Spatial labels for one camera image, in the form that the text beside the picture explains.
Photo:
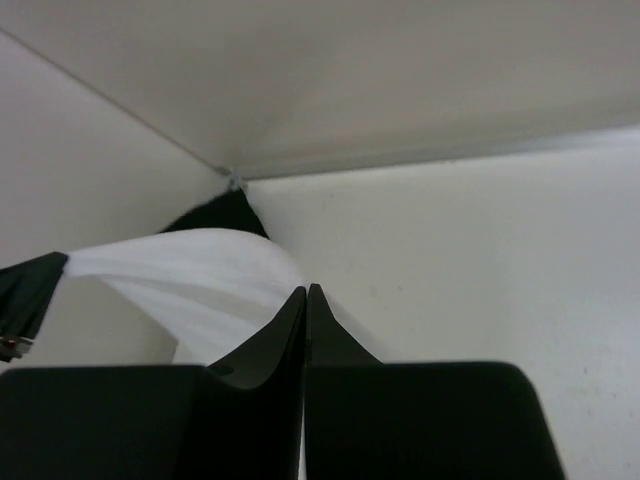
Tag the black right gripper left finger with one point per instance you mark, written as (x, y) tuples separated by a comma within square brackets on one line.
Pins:
[(239, 418)]

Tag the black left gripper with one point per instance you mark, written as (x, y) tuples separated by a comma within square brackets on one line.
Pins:
[(27, 289)]

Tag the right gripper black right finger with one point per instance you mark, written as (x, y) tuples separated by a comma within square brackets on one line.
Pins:
[(366, 419)]

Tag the white tank top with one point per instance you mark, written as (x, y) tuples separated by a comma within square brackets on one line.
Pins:
[(210, 289)]

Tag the folded black tank top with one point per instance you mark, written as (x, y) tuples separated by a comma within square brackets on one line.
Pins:
[(230, 210)]

